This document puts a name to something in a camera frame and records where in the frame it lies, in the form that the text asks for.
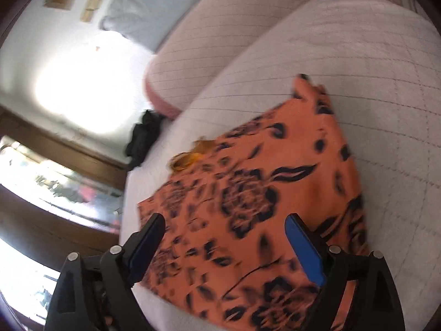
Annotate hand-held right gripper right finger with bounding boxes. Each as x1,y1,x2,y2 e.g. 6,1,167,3
284,214,406,331

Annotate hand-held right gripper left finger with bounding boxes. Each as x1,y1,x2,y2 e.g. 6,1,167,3
45,213,166,331

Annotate orange floral long-sleeve shirt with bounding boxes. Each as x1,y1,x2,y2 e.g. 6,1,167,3
138,73,370,331

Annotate wooden stained glass door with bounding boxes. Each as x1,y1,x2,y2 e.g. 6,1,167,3
0,106,129,326

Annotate black garment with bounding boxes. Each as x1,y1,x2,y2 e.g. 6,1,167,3
125,110,164,171

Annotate pink quilted bolster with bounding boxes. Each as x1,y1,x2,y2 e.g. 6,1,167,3
144,0,321,119

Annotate grey pillow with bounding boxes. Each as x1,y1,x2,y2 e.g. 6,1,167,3
99,0,209,52

